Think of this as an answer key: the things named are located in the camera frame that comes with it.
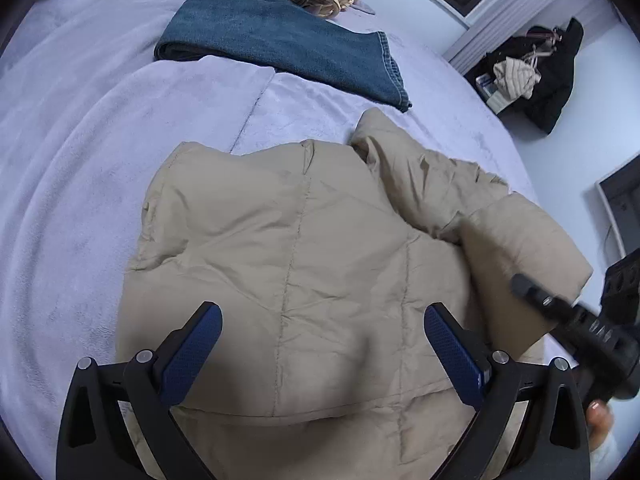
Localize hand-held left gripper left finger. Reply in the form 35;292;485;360
56;301;223;480

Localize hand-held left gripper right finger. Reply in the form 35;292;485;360
424;303;592;480

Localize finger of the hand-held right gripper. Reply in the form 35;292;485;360
510;273;588;343

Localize beige puffer jacket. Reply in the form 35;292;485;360
116;107;594;480

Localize person's right forearm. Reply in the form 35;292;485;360
589;436;628;480

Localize person's right hand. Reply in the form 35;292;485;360
585;400;617;450

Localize grey framed panel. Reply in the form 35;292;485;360
595;152;640;259

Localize black bag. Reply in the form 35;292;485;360
465;17;585;135

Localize lavender fleece blanket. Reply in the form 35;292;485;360
0;0;538;480

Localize white radiator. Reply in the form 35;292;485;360
442;0;617;77

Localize folded blue jeans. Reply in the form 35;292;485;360
154;0;413;113

